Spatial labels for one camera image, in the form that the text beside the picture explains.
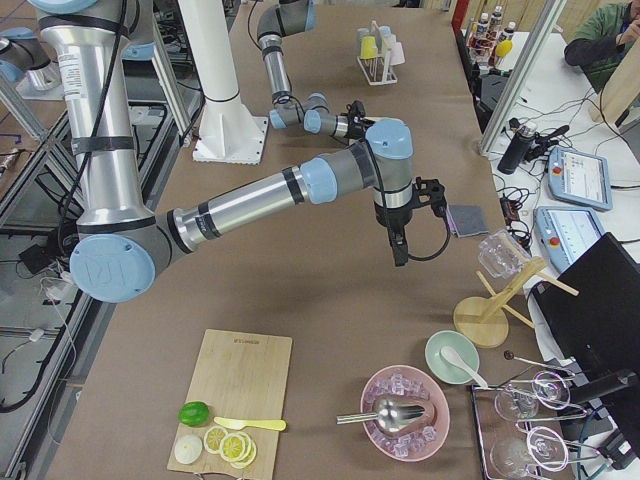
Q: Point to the folded grey cloth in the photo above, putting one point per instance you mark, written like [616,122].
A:
[466,220]

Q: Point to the yellow plastic knife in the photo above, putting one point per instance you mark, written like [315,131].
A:
[240,424]

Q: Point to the grey cup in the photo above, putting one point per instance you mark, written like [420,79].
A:
[360,34]

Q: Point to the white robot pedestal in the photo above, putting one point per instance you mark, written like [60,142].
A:
[228,132]

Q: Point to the black water bottle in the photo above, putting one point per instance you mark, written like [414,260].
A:
[517,149]

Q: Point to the yellow lemon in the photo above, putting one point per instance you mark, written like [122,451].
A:
[503,48]

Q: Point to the clear drinking glass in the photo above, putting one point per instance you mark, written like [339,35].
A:
[501,255]

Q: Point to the wooden cutting board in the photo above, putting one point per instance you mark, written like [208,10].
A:
[241,376]

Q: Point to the white wire cup rack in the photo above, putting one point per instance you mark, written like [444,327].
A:
[378,71]

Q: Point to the halved white onion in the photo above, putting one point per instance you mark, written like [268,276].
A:
[187,449]

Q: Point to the yellow cup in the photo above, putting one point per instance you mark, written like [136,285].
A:
[368,48]

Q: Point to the lemon slices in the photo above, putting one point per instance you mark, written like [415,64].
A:
[236,448]

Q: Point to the white ceramic spoon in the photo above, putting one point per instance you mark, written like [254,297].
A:
[450,355]

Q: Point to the pink cup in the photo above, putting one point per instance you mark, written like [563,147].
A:
[397,56]

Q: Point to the seated person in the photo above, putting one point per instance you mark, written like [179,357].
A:
[600,44]

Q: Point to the wooden glass stand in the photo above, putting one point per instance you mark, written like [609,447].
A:
[484,321]

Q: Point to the green lime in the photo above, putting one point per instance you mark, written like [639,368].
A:
[194,414]

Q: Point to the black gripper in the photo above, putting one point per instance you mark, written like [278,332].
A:
[390,217]
[354,131]

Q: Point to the teach pendant tablet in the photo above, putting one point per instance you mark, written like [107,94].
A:
[579,178]
[566,233]

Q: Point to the metal ice scoop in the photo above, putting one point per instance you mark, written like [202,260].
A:
[395,415]

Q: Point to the pink ice bowl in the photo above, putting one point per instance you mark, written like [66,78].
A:
[406,380]

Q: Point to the wire glass rack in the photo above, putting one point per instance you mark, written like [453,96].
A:
[532,426]

